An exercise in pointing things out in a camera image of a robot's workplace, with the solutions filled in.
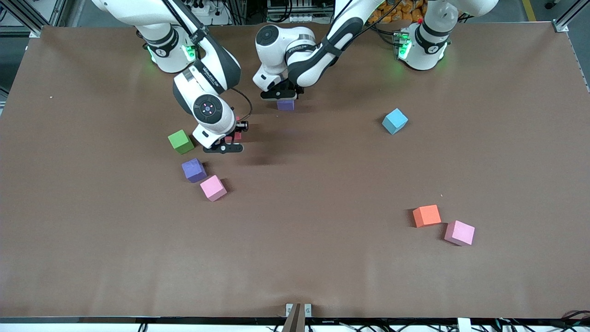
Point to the pink foam cube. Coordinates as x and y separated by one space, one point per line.
213 188
459 233

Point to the orange snack packets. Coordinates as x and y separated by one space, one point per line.
408 11

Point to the green foam cube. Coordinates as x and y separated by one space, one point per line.
180 141

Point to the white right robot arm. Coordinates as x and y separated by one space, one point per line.
173 62

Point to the light blue foam cube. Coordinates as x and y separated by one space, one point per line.
394 121

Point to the silver aluminium frame profile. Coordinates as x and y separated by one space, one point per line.
57 11
561 26

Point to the silver metal bracket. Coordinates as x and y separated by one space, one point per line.
289 310
308 310

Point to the purple foam cube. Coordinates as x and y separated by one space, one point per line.
286 106
193 170

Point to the brown table cover sheet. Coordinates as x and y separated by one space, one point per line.
322 258

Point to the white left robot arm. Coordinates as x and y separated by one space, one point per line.
421 55

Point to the black caster wheel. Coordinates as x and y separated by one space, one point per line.
550 4

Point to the grey equipment rack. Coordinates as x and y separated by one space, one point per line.
299 18

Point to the white power strip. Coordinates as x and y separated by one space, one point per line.
219 18

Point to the red foam cube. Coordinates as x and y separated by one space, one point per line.
237 136

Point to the orange foam cube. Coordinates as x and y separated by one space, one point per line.
427 216

